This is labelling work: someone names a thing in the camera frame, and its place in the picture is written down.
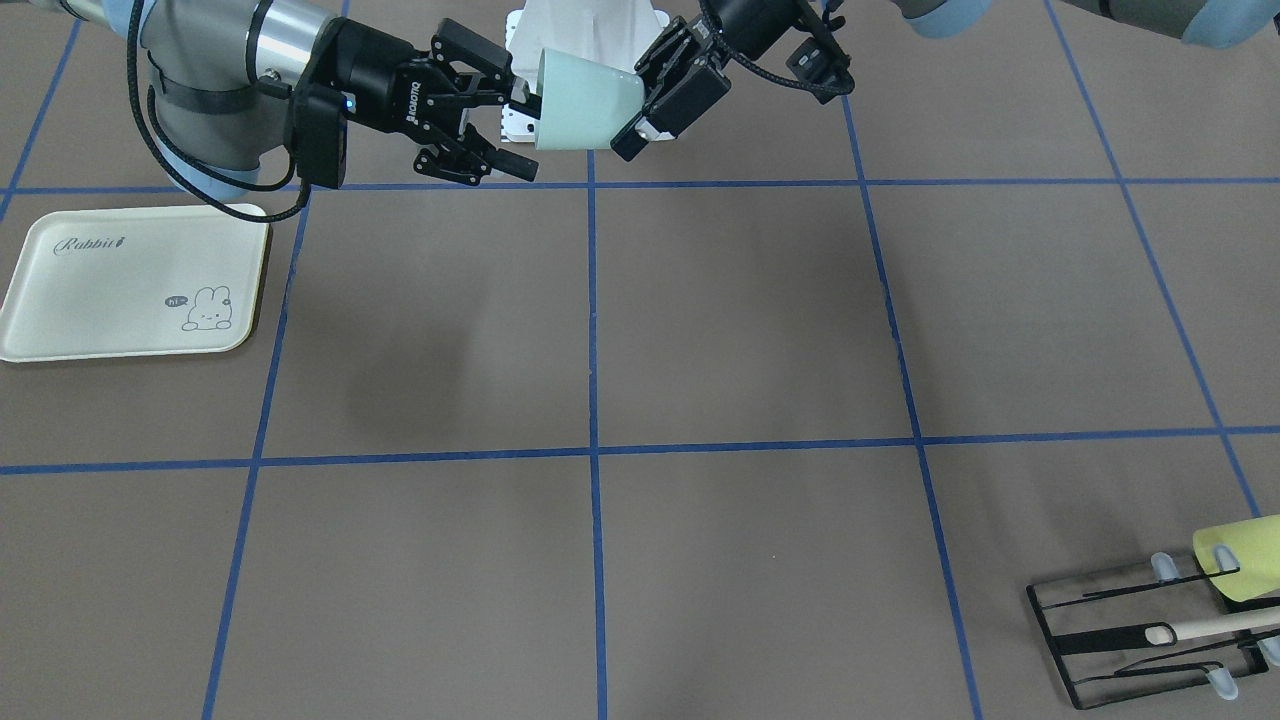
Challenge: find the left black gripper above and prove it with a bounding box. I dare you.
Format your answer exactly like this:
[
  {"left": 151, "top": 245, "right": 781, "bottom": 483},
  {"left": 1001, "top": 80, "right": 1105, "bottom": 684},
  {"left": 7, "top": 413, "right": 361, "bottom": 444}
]
[{"left": 611, "top": 1, "right": 801, "bottom": 161}]

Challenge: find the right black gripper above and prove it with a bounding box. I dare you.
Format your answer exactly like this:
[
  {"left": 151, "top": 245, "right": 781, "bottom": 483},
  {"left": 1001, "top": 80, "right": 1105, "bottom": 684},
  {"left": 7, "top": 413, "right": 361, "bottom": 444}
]
[{"left": 330, "top": 20, "right": 543, "bottom": 186}]

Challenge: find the pale green cup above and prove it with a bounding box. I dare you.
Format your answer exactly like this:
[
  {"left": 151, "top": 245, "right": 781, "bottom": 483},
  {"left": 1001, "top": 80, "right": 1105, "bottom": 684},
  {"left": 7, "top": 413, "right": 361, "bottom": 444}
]
[{"left": 534, "top": 47, "right": 645, "bottom": 151}]

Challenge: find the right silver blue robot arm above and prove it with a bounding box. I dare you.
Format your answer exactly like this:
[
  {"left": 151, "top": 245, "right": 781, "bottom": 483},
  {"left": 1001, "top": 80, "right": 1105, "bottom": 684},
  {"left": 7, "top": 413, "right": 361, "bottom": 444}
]
[{"left": 40, "top": 1, "right": 541, "bottom": 211}]

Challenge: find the cream rabbit tray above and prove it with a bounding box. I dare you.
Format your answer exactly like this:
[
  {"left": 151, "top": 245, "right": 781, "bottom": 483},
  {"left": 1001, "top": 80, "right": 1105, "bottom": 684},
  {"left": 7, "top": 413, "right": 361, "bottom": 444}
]
[{"left": 1, "top": 204, "right": 269, "bottom": 363}]

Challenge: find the yellow cup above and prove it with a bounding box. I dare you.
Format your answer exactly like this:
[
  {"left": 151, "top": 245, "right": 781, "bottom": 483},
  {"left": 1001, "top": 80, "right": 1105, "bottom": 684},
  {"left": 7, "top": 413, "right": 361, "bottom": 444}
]
[{"left": 1192, "top": 514, "right": 1279, "bottom": 603}]

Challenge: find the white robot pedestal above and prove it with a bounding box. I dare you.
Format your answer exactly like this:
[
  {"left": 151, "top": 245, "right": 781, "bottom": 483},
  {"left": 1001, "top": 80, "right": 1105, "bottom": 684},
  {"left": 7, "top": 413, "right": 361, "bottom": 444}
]
[{"left": 500, "top": 1, "right": 669, "bottom": 151}]

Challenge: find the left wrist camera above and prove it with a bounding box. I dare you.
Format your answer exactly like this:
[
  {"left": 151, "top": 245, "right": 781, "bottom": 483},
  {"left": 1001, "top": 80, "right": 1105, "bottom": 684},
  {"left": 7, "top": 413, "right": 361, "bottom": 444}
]
[{"left": 786, "top": 1, "right": 855, "bottom": 104}]

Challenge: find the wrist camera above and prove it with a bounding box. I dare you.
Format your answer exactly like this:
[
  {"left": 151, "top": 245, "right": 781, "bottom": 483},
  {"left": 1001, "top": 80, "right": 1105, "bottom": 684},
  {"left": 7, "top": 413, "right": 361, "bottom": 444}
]
[
  {"left": 291, "top": 85, "right": 348, "bottom": 190},
  {"left": 786, "top": 1, "right": 855, "bottom": 104}
]

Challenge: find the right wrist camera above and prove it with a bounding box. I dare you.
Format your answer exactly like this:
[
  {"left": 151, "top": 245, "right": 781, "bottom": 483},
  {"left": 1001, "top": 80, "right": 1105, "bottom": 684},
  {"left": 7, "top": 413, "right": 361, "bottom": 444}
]
[{"left": 291, "top": 85, "right": 348, "bottom": 190}]

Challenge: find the black wire cup rack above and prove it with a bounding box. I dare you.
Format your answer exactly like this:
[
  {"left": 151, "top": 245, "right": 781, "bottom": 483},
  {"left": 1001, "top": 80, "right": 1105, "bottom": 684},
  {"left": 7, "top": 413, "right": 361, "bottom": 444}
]
[{"left": 1025, "top": 552, "right": 1277, "bottom": 711}]

